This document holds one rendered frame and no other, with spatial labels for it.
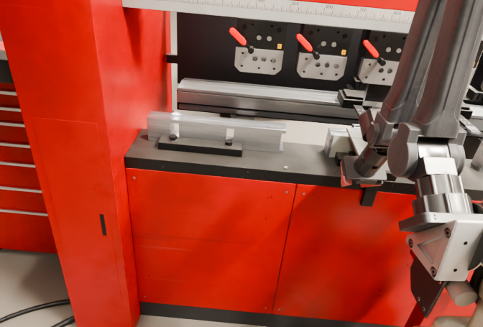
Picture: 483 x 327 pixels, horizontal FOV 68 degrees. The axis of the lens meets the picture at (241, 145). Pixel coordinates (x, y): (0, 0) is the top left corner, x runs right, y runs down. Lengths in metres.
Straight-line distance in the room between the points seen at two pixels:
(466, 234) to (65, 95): 0.99
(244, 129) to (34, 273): 1.38
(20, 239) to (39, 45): 1.29
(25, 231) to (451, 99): 1.91
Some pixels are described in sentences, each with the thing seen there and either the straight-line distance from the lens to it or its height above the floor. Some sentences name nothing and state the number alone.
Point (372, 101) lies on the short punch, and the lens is 1.31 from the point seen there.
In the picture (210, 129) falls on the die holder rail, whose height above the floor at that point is 0.95.
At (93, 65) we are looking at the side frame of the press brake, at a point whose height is 1.22.
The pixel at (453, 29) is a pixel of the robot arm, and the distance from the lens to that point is 0.66.
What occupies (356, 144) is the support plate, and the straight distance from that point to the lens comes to 1.22.
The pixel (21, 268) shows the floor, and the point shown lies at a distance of 2.23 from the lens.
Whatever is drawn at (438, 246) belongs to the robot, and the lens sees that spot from 0.65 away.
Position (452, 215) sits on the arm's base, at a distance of 0.63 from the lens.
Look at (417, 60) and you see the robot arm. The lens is 0.75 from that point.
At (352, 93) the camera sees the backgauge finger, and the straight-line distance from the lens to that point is 1.54.
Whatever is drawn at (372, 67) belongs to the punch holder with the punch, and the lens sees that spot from 1.22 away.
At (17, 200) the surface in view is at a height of 0.40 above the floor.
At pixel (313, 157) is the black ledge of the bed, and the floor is 0.87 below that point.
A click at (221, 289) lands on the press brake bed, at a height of 0.23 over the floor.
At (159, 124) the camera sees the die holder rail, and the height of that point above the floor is 0.95.
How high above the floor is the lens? 1.55
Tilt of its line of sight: 30 degrees down
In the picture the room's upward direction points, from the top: 5 degrees clockwise
